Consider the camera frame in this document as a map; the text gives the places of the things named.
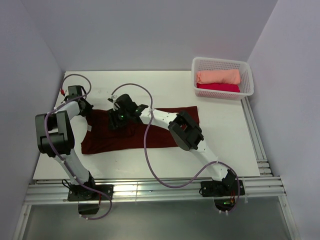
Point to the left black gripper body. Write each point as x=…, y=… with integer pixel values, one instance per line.
x=88, y=108

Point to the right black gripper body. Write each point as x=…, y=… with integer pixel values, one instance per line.
x=121, y=117

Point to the dark red t-shirt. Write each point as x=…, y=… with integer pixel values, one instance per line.
x=100, y=139

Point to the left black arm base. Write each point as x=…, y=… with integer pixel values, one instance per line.
x=88, y=201

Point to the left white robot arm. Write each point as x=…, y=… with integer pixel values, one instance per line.
x=55, y=137

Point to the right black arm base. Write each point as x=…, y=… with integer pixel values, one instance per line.
x=226, y=195

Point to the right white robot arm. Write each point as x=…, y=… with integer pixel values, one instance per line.
x=185, y=132

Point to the white plastic basket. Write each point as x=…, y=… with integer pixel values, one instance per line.
x=246, y=85

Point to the rolled pink t-shirt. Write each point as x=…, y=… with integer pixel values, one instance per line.
x=225, y=87

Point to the rolled peach t-shirt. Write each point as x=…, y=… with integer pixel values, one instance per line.
x=231, y=76

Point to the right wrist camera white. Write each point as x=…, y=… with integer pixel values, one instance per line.
x=113, y=99

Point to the aluminium rail frame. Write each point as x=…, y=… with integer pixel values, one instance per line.
x=50, y=192

